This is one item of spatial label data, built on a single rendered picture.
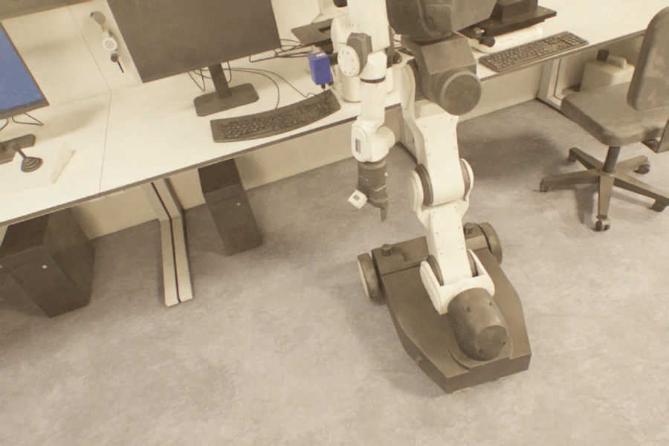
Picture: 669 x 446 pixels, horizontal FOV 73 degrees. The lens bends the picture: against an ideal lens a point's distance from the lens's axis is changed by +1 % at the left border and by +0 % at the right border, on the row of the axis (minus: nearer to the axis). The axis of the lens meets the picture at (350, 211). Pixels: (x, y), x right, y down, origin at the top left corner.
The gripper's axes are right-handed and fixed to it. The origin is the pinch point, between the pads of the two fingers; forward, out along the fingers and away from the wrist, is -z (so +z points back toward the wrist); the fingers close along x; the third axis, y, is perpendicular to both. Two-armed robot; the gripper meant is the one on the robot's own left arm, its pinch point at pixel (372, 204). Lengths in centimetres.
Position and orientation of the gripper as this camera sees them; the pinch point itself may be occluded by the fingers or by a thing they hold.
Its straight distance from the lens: 146.6
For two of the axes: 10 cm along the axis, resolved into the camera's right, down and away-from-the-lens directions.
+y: -7.4, 4.5, -4.9
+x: -6.7, -4.8, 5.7
